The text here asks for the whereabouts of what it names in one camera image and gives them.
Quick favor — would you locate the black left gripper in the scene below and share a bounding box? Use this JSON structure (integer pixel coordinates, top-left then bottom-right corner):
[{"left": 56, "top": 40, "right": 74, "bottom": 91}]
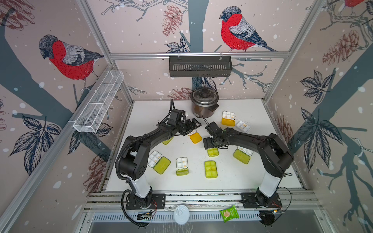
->
[{"left": 175, "top": 118, "right": 202, "bottom": 136}]

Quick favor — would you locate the large green pillbox front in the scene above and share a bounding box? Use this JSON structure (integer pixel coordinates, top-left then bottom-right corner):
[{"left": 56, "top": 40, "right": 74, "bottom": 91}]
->
[{"left": 205, "top": 160, "right": 218, "bottom": 179}]

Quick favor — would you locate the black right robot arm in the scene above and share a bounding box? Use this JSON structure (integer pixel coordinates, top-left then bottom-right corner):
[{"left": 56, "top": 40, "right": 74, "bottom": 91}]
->
[{"left": 203, "top": 122, "right": 294, "bottom": 206}]

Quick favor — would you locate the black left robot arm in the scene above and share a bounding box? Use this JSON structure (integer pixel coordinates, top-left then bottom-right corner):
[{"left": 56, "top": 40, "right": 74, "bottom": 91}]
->
[{"left": 115, "top": 118, "right": 201, "bottom": 199}]

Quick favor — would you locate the yellow pillbox centre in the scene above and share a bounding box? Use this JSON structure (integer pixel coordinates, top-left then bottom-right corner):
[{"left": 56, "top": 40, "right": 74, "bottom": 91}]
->
[{"left": 188, "top": 130, "right": 203, "bottom": 144}]

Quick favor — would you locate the yellow pillbox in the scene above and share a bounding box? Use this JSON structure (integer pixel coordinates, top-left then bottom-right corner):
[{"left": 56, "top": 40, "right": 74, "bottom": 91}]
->
[
  {"left": 221, "top": 111, "right": 236, "bottom": 127},
  {"left": 188, "top": 130, "right": 203, "bottom": 144}
]

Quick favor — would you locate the yellow pillbox back right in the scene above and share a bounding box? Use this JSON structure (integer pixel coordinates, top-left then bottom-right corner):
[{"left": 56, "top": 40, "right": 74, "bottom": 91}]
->
[{"left": 221, "top": 111, "right": 236, "bottom": 127}]

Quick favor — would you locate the clear white pillbox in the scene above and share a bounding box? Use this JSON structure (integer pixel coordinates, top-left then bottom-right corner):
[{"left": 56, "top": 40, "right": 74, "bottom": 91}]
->
[{"left": 236, "top": 120, "right": 251, "bottom": 133}]

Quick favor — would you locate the silver rice cooker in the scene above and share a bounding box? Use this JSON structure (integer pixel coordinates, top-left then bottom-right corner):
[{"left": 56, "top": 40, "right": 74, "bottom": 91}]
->
[{"left": 190, "top": 87, "right": 219, "bottom": 118}]

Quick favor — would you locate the small green pillbox front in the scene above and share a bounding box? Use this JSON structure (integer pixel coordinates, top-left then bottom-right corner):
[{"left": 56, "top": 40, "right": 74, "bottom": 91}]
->
[{"left": 176, "top": 157, "right": 189, "bottom": 176}]

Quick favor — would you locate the green snack packet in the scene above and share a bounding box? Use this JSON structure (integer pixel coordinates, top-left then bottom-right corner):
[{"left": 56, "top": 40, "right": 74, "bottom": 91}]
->
[{"left": 220, "top": 205, "right": 240, "bottom": 223}]

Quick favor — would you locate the white round lid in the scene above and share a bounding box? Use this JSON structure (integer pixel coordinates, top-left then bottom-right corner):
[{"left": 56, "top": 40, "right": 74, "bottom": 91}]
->
[{"left": 173, "top": 205, "right": 190, "bottom": 225}]

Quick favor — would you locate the black hanging wire basket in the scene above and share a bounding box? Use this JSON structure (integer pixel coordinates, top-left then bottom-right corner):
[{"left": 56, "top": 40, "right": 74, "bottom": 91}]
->
[{"left": 169, "top": 56, "right": 233, "bottom": 78}]

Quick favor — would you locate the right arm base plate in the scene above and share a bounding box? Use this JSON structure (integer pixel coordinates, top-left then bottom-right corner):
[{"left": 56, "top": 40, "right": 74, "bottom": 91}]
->
[{"left": 240, "top": 192, "right": 282, "bottom": 209}]

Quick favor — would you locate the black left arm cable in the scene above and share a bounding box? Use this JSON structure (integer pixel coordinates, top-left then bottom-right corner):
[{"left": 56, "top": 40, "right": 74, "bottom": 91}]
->
[{"left": 115, "top": 98, "right": 187, "bottom": 228}]

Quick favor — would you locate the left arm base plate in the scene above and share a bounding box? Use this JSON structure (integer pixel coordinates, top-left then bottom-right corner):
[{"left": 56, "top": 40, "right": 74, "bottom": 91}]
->
[{"left": 125, "top": 194, "right": 166, "bottom": 210}]

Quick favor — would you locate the white wire mesh shelf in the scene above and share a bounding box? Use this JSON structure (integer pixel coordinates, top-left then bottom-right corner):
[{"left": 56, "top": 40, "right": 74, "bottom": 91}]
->
[{"left": 73, "top": 70, "right": 124, "bottom": 133}]

